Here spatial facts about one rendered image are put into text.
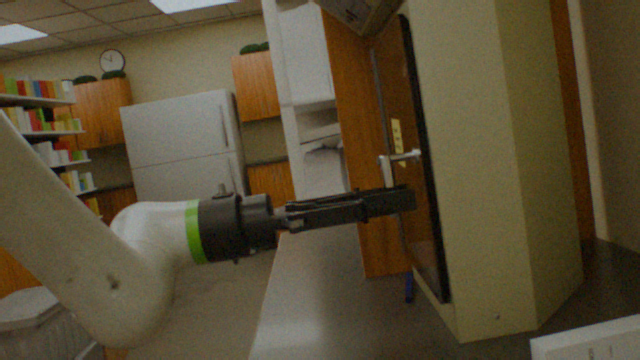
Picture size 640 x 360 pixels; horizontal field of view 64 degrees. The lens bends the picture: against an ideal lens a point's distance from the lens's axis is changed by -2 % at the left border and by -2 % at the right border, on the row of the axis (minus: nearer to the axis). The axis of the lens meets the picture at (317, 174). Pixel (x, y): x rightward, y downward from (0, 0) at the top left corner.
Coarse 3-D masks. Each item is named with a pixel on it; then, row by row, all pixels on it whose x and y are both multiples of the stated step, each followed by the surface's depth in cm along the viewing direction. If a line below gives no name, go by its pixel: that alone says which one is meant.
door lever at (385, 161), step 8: (408, 152) 73; (384, 160) 73; (392, 160) 73; (400, 160) 73; (416, 160) 72; (384, 168) 73; (392, 168) 73; (384, 176) 73; (392, 176) 73; (384, 184) 73; (392, 184) 73; (384, 192) 73; (392, 216) 73
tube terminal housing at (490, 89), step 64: (448, 0) 66; (512, 0) 71; (448, 64) 67; (512, 64) 69; (448, 128) 68; (512, 128) 68; (448, 192) 69; (512, 192) 69; (448, 256) 69; (512, 256) 70; (576, 256) 82; (448, 320) 75; (512, 320) 70
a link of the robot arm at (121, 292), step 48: (0, 144) 50; (0, 192) 50; (48, 192) 53; (0, 240) 52; (48, 240) 53; (96, 240) 56; (48, 288) 56; (96, 288) 56; (144, 288) 59; (96, 336) 58; (144, 336) 59
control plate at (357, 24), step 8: (328, 0) 88; (336, 0) 85; (344, 0) 81; (360, 0) 76; (328, 8) 94; (336, 8) 90; (344, 8) 86; (360, 8) 80; (368, 8) 77; (344, 16) 91; (360, 16) 84; (352, 24) 93; (360, 24) 89
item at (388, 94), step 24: (384, 48) 83; (408, 48) 68; (384, 72) 88; (408, 72) 68; (384, 96) 93; (408, 96) 71; (408, 120) 74; (408, 144) 77; (408, 168) 80; (408, 216) 89; (432, 216) 70; (408, 240) 93; (432, 240) 71; (432, 264) 74; (432, 288) 77
